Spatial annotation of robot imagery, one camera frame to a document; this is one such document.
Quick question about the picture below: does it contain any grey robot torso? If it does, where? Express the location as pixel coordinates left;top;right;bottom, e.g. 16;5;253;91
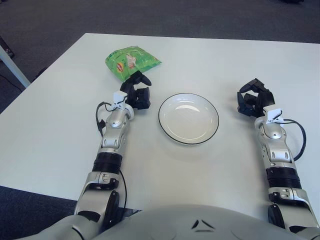
98;204;298;240

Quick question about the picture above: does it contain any white table leg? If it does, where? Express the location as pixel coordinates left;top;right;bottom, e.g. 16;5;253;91
0;44;31;89

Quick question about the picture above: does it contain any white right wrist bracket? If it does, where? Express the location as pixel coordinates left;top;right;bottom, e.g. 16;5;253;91
264;106;285;125

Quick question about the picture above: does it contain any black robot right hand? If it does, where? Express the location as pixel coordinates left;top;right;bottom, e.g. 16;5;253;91
236;78;276;119

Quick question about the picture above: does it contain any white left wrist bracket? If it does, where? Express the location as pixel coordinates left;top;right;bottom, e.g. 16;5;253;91
112;91;127;110

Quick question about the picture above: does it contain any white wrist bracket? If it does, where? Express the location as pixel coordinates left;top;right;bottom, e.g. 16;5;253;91
264;106;285;125
112;91;127;110

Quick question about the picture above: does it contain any black object with red marks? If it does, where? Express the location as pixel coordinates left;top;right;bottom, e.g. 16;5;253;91
0;36;15;57

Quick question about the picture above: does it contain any green snack bag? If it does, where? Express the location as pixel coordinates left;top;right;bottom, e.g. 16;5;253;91
104;45;164;83

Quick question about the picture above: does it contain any white plate with black rim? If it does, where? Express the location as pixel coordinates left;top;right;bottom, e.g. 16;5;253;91
158;92;220;146

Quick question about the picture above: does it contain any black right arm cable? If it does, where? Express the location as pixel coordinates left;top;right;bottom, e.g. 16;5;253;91
279;118;307;161

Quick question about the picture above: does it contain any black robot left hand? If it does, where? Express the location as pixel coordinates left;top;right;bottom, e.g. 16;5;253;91
119;70;153;111

